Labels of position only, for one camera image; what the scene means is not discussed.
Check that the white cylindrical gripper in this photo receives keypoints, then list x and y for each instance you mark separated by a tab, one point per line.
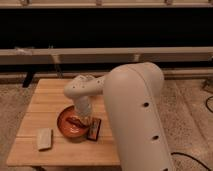
83	109

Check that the dark snack bar packet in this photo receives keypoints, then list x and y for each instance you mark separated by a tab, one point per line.
94	129

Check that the orange ceramic bowl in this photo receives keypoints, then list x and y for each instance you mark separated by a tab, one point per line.
71	126

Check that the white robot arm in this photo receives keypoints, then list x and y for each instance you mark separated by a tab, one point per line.
129	93

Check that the pale sponge block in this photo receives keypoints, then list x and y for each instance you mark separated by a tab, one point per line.
44	139

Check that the long wooden rail shelf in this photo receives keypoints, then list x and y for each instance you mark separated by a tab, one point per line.
22	56

